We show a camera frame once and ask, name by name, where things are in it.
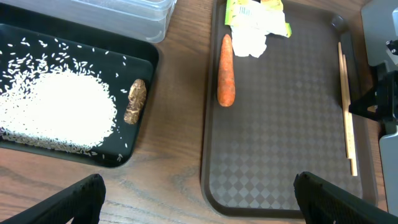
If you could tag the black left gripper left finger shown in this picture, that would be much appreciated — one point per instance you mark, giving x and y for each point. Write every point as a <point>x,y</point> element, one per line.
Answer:
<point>79,203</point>

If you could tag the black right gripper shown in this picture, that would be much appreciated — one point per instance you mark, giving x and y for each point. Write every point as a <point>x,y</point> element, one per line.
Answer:
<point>384,97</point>

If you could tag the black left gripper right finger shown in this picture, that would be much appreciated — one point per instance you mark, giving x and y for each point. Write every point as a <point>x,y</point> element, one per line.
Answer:
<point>322,202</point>

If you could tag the wooden chopstick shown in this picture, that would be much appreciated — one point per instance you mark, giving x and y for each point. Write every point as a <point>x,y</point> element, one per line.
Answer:
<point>343,98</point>
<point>349,126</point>

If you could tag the yellow green snack wrapper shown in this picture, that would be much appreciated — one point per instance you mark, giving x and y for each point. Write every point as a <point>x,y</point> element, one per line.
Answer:
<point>265,16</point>

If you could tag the white napkin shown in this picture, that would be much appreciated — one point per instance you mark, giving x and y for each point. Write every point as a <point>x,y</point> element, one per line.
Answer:
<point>248,41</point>

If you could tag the orange carrot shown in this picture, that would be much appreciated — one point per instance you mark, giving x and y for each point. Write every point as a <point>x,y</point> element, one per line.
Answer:
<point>226,90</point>

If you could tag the grey plastic dishwasher rack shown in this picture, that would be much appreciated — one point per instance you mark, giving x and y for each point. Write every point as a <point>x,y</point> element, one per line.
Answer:
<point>380,32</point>

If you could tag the brown serving tray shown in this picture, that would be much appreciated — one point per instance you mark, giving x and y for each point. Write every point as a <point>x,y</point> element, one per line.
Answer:
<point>286,119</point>

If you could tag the white rice pile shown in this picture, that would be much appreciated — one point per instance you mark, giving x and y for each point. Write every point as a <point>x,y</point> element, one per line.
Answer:
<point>62,97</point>

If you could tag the black tray bin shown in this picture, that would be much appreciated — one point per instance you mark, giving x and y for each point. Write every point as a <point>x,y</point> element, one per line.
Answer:
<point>136,62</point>

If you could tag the clear plastic bin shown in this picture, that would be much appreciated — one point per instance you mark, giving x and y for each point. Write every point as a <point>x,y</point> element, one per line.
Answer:
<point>146,20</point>

